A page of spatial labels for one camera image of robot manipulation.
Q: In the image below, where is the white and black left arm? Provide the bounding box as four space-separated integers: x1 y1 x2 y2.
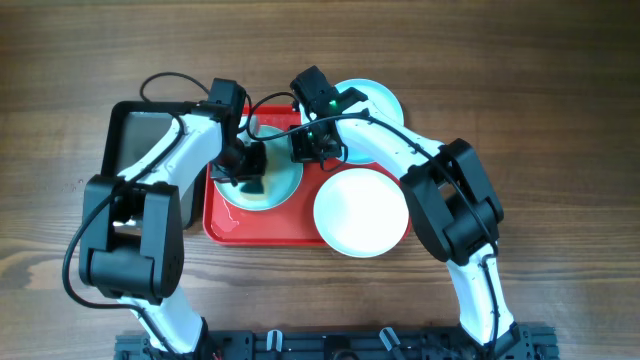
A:
68 101 253 359

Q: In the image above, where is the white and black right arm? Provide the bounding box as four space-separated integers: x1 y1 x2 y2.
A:
299 109 514 347

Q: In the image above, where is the white plate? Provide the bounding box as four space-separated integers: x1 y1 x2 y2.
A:
313 168 409 258

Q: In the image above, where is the black water tray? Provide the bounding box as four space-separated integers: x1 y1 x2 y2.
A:
100 101 206 229

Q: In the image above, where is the pale green plate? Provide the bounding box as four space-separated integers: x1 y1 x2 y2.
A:
214 137 304 211

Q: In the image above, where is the pale blue rear plate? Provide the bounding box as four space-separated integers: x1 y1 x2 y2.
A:
299 78 405 165

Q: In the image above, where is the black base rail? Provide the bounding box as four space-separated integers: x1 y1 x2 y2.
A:
113 324 559 360

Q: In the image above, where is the red plastic tray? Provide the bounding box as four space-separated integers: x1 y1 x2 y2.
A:
202 104 412 248

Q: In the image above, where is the green and yellow sponge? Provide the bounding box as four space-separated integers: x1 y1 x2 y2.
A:
240 176 265 195

